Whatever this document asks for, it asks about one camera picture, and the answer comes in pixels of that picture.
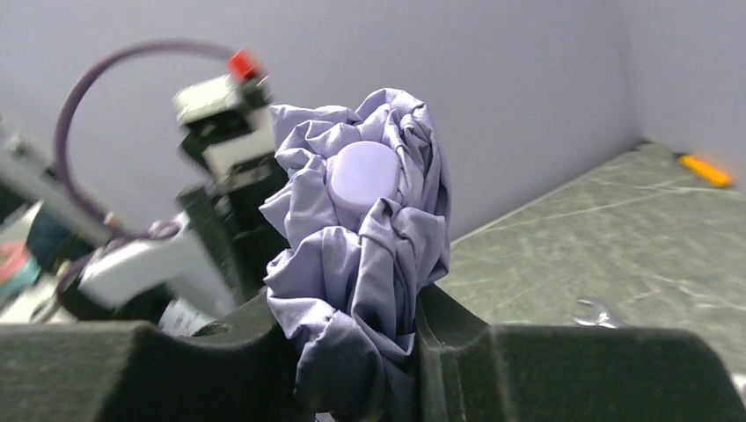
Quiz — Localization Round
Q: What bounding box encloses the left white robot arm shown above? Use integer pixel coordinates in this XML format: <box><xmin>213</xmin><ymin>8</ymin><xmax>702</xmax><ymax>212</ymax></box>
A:
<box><xmin>1</xmin><ymin>109</ymin><xmax>287</xmax><ymax>320</ymax></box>

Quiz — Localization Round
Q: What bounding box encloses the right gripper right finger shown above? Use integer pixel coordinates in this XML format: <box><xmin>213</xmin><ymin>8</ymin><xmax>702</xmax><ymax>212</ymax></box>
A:
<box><xmin>415</xmin><ymin>285</ymin><xmax>496</xmax><ymax>421</ymax></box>

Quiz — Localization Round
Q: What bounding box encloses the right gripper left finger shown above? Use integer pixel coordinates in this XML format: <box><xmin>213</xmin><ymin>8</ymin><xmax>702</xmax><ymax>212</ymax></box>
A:
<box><xmin>192</xmin><ymin>293</ymin><xmax>315</xmax><ymax>421</ymax></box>

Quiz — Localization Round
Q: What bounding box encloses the silver open-end wrench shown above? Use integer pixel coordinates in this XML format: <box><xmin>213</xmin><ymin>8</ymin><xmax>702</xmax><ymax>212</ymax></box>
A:
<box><xmin>574</xmin><ymin>296</ymin><xmax>628</xmax><ymax>329</ymax></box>

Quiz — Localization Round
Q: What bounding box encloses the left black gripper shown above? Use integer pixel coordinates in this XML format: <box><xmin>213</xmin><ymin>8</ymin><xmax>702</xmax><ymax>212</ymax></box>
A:
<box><xmin>177</xmin><ymin>156</ymin><xmax>289</xmax><ymax>303</ymax></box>

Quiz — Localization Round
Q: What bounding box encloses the lilac umbrella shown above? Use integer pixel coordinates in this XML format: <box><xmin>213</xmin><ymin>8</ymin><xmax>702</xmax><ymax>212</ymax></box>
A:
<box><xmin>260</xmin><ymin>88</ymin><xmax>451</xmax><ymax>421</ymax></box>

